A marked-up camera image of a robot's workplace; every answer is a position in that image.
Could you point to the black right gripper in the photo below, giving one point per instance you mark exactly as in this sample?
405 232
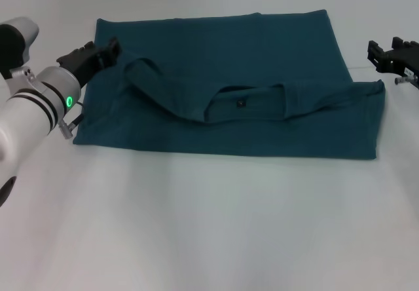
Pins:
404 61

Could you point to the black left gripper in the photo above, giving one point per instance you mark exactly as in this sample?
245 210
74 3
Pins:
78 63

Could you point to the teal shirt with FREE print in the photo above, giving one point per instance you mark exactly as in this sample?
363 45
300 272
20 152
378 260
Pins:
229 117

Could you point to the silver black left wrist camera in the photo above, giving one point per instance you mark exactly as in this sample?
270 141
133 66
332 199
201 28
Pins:
14 48

